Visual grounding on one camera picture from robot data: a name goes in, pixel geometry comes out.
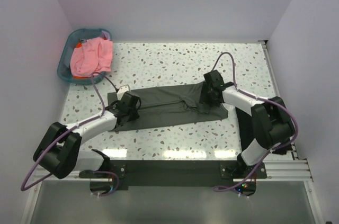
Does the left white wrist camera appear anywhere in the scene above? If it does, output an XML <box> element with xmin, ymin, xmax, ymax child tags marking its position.
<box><xmin>117</xmin><ymin>85</ymin><xmax>130</xmax><ymax>100</ymax></box>

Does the purple cable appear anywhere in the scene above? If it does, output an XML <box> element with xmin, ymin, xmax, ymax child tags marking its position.
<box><xmin>211</xmin><ymin>52</ymin><xmax>300</xmax><ymax>192</ymax></box>
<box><xmin>20</xmin><ymin>71</ymin><xmax>122</xmax><ymax>197</ymax></box>

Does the aluminium frame rail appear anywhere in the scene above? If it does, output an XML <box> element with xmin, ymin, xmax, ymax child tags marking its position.
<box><xmin>32</xmin><ymin>160</ymin><xmax>313</xmax><ymax>182</ymax></box>

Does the black folded t-shirt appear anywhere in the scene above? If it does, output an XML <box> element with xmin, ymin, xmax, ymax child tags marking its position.
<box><xmin>236</xmin><ymin>104</ymin><xmax>295</xmax><ymax>150</ymax></box>

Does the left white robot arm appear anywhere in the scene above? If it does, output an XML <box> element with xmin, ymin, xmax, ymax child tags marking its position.
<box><xmin>33</xmin><ymin>92</ymin><xmax>141</xmax><ymax>179</ymax></box>

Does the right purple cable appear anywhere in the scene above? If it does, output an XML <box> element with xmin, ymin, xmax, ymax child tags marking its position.
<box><xmin>211</xmin><ymin>52</ymin><xmax>300</xmax><ymax>192</ymax></box>

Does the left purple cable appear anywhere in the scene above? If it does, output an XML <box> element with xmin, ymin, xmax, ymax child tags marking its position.
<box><xmin>20</xmin><ymin>71</ymin><xmax>122</xmax><ymax>197</ymax></box>

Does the teal laundry basket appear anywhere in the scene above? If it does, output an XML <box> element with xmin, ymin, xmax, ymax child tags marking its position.
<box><xmin>57</xmin><ymin>28</ymin><xmax>112</xmax><ymax>85</ymax></box>

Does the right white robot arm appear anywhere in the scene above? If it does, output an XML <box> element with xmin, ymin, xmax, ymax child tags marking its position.
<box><xmin>200</xmin><ymin>70</ymin><xmax>296</xmax><ymax>178</ymax></box>

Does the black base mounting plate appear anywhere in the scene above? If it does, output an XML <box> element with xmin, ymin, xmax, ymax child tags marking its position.
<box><xmin>79</xmin><ymin>160</ymin><xmax>267</xmax><ymax>190</ymax></box>

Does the dark green t-shirt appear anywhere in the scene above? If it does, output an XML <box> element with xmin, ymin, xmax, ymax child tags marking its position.
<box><xmin>113</xmin><ymin>82</ymin><xmax>228</xmax><ymax>132</ymax></box>

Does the pink t-shirt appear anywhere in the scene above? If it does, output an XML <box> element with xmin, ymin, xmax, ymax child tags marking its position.
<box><xmin>70</xmin><ymin>37</ymin><xmax>113</xmax><ymax>77</ymax></box>

